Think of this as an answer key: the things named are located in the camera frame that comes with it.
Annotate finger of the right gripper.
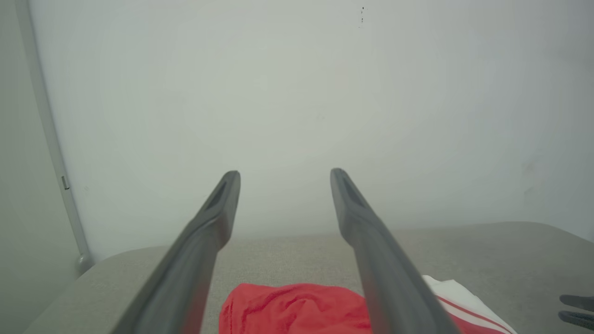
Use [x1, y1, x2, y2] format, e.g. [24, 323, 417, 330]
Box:
[558, 310, 594, 331]
[559, 294, 594, 312]

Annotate grey wall pipe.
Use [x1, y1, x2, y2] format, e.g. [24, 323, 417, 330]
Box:
[15, 0, 94, 275]

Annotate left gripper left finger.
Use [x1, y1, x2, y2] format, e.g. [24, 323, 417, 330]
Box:
[110, 170, 241, 334]

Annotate red white jersey shirt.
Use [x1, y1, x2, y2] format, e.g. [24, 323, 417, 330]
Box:
[219, 275, 518, 334]

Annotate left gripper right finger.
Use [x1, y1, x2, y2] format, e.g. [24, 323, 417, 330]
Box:
[330, 167, 461, 334]

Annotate grey fabric sofa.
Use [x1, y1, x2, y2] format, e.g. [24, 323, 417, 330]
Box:
[22, 221, 594, 334]

